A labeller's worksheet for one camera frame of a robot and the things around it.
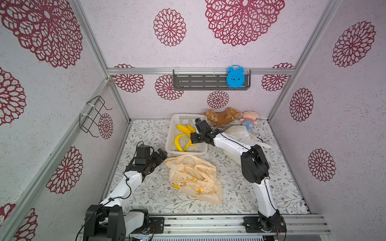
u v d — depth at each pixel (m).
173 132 1.09
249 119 1.13
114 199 0.45
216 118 1.07
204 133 0.77
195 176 0.87
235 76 0.90
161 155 0.78
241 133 0.93
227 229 0.73
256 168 0.59
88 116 0.74
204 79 0.94
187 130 1.06
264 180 0.58
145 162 0.65
